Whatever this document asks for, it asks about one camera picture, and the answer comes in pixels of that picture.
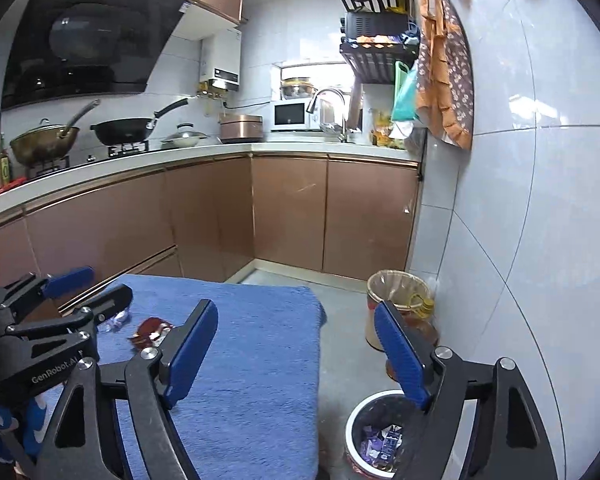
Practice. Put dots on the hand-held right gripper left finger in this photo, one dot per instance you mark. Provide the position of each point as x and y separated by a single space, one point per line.
192 355

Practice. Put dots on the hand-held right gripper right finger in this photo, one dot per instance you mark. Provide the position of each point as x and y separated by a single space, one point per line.
399 360

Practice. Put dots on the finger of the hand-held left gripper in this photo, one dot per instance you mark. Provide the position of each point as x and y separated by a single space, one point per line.
69 276
107 302

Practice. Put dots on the purple candy wrapper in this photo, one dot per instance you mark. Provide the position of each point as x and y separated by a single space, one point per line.
117 320

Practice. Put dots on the dark red wrapper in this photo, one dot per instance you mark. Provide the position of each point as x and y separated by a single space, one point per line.
152 331

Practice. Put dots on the white round bin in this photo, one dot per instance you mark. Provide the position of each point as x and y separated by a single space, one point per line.
355 425

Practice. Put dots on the pile of mixed wrappers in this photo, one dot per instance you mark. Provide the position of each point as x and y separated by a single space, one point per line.
380 445

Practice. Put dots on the person's left hand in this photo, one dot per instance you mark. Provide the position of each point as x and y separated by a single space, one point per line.
36 422

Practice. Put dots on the brown oil bottle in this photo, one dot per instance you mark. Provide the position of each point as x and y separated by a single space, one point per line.
422 330

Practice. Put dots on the beige bin with liner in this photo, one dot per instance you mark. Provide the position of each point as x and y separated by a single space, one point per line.
395 300

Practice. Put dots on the blue towel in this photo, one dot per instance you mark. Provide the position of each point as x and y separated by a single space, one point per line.
250 385

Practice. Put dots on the red kitchen utensil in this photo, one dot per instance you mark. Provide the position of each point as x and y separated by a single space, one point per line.
5 187

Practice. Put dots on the small green oil bottle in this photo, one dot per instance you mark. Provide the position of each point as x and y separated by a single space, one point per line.
5 169

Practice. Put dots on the brass wok with lid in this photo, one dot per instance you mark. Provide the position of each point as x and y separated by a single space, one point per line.
40 147

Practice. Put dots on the gas stove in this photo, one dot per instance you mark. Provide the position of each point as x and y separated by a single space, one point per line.
125 150

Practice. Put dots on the black wok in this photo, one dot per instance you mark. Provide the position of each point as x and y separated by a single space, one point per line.
122 130

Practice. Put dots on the copper lower cabinets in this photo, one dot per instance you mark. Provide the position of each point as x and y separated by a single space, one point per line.
290 210

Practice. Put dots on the glass pan lid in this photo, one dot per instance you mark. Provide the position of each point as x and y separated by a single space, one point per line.
185 136

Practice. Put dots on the copper rice cooker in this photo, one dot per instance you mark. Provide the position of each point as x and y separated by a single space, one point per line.
240 129

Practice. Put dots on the yellow oil bottle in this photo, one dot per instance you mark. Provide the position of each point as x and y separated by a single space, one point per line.
382 130

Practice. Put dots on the black range hood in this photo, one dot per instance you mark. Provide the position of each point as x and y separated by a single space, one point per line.
90 45

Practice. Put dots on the white microwave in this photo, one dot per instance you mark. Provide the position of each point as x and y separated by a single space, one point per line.
290 116

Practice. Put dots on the teal hanging bag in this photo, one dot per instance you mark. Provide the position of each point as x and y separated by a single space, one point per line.
405 97

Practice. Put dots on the white water heater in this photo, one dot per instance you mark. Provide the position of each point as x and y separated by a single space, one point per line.
225 57

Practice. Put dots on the steel faucet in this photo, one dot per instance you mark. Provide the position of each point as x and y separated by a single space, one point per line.
325 92

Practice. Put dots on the floral orange apron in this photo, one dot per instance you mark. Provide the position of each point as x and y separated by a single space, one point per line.
450 85

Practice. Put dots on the steel pot with lid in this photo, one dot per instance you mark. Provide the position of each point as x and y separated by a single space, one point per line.
296 89

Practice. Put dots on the black wall rack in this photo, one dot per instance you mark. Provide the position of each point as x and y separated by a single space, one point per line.
375 62

